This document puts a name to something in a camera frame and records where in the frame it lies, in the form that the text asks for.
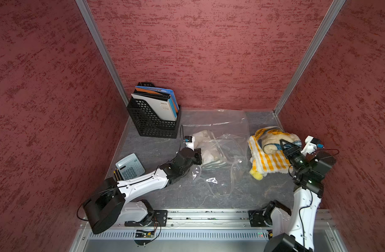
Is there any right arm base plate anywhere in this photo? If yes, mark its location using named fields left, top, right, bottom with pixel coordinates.
left=248, top=210, right=272, bottom=228

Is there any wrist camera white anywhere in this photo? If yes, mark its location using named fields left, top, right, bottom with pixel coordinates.
left=184, top=135, right=195, bottom=150
left=301, top=135, right=324, bottom=156

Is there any white booklet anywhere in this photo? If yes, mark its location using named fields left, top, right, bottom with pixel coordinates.
left=132, top=93, right=177, bottom=121

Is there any cream green striped blanket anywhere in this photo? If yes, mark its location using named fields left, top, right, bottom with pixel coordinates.
left=193, top=130, right=227, bottom=170

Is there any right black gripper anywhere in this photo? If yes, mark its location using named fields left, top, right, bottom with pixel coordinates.
left=279, top=138, right=310, bottom=170

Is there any orange folder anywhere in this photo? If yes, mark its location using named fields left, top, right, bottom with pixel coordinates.
left=134, top=88, right=169, bottom=96

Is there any blue folder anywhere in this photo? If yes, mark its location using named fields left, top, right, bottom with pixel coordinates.
left=135, top=86, right=179, bottom=113

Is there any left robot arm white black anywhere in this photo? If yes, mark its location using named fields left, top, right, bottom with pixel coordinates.
left=82, top=148, right=202, bottom=234

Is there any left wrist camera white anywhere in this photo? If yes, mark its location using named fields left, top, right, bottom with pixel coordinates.
left=184, top=135, right=195, bottom=150

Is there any clear plastic vacuum bag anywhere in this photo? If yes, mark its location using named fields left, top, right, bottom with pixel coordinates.
left=181, top=110, right=250, bottom=197

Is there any grey desk calculator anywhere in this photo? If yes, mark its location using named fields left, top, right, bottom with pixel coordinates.
left=115, top=153, right=145, bottom=180

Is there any left corner aluminium profile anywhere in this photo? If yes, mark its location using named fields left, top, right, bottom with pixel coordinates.
left=76, top=0, right=128, bottom=106

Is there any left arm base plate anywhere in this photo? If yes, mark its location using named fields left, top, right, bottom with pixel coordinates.
left=124, top=210, right=168, bottom=227

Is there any corner aluminium profile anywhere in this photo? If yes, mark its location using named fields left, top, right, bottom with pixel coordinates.
left=76, top=0, right=128, bottom=106
left=273, top=0, right=346, bottom=116

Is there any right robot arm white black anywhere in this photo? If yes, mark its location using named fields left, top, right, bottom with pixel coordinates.
left=265, top=136, right=336, bottom=252

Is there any aluminium front rail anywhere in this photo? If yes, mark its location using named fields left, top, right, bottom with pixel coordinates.
left=80, top=207, right=335, bottom=230

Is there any orange white checkered blanket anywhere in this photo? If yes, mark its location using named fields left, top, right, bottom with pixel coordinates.
left=248, top=127, right=290, bottom=181

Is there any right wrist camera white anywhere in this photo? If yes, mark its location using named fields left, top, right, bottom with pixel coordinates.
left=301, top=135, right=324, bottom=156

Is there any black mesh file holder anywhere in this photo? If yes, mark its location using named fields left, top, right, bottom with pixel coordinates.
left=127, top=82, right=181, bottom=139

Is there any right corner aluminium profile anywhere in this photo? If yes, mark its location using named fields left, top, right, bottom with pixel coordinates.
left=273, top=0, right=346, bottom=116

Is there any beige orange blue patterned blanket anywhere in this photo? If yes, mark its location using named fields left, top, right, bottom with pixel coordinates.
left=258, top=127, right=302, bottom=154

